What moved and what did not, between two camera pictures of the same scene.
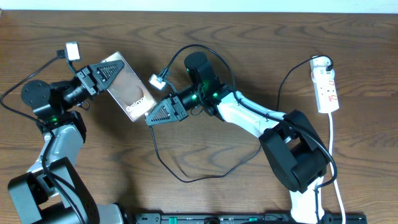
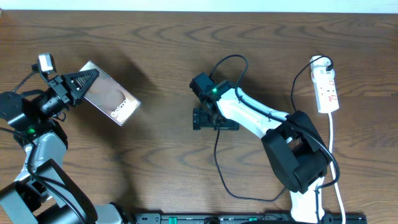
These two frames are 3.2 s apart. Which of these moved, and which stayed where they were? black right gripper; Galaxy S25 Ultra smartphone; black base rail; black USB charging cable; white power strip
Moved: Galaxy S25 Ultra smartphone; black USB charging cable; black right gripper
Stayed: black base rail; white power strip
